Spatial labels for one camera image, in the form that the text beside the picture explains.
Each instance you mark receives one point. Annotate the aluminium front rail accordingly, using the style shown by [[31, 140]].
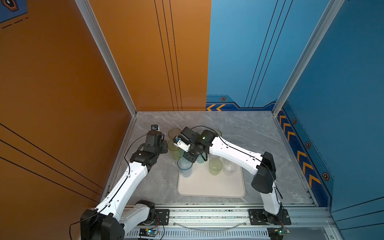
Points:
[[233, 223]]

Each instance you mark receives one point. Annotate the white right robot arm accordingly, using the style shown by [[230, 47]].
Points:
[[261, 166]]

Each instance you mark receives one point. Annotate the green tinted cup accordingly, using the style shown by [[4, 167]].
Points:
[[175, 151]]

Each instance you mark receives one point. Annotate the cream rectangular tray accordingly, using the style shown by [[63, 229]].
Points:
[[202, 183]]

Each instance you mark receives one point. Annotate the right circuit board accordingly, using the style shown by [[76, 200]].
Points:
[[278, 234]]

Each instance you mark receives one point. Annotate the left aluminium corner post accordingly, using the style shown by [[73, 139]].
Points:
[[101, 42]]

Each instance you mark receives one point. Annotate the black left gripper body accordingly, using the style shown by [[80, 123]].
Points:
[[163, 148]]

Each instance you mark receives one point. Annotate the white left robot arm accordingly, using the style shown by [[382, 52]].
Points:
[[107, 221]]

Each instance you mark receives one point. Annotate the yellow tinted cup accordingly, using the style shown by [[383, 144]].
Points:
[[217, 132]]

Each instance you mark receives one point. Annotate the light blue cup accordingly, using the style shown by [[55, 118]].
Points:
[[185, 167]]

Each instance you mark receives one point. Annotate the light green cup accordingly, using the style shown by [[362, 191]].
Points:
[[215, 166]]

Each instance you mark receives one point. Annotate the clear textured cup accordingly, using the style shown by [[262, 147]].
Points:
[[211, 156]]

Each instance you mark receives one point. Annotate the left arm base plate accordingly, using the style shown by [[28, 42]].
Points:
[[161, 216]]

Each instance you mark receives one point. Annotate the aluminium corner post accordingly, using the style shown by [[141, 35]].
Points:
[[318, 34], [101, 42]]

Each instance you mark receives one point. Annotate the right aluminium corner post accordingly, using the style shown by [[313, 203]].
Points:
[[318, 34]]

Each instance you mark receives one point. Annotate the left green circuit board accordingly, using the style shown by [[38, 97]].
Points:
[[148, 233]]

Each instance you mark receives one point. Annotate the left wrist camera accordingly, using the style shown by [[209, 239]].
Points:
[[155, 128]]

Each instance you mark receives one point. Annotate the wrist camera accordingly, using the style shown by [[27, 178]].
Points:
[[155, 128], [180, 144]]

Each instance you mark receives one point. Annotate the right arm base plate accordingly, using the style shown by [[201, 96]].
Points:
[[260, 217]]

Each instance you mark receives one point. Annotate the teal textured cup front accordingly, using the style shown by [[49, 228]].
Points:
[[202, 158]]

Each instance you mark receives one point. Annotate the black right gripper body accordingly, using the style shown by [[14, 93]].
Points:
[[192, 154]]

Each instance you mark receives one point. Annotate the yellow-brown tinted cup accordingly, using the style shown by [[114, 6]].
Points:
[[174, 132]]

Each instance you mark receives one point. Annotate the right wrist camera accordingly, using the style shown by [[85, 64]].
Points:
[[180, 144]]

